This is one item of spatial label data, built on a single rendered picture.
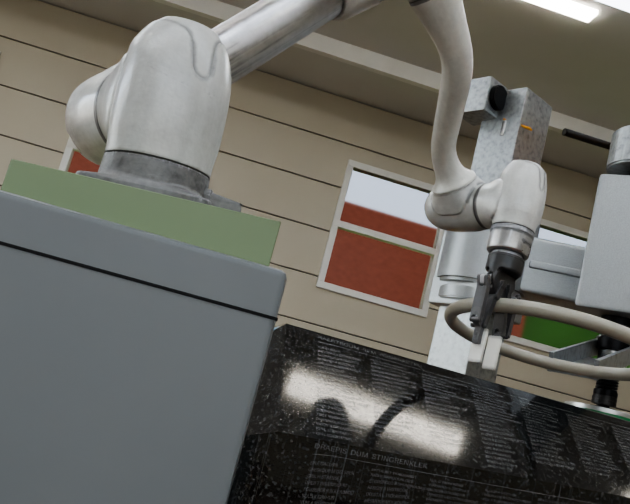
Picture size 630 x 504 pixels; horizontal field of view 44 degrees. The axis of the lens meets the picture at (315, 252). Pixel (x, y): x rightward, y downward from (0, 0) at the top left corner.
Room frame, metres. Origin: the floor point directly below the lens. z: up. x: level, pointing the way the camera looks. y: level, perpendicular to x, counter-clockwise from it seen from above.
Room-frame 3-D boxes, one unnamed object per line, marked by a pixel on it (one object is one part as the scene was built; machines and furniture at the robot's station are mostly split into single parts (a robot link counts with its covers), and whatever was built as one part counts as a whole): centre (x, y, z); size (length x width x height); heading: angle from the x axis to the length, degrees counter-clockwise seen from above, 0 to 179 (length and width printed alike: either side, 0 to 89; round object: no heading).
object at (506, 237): (1.57, -0.39, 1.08); 0.09 x 0.09 x 0.06
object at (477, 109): (2.93, -0.50, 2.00); 0.20 x 0.18 x 0.15; 10
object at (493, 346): (1.57, -0.40, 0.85); 0.03 x 0.01 x 0.07; 41
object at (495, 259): (1.57, -0.39, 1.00); 0.08 x 0.07 x 0.09; 131
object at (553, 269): (2.90, -0.84, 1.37); 0.74 x 0.34 x 0.25; 77
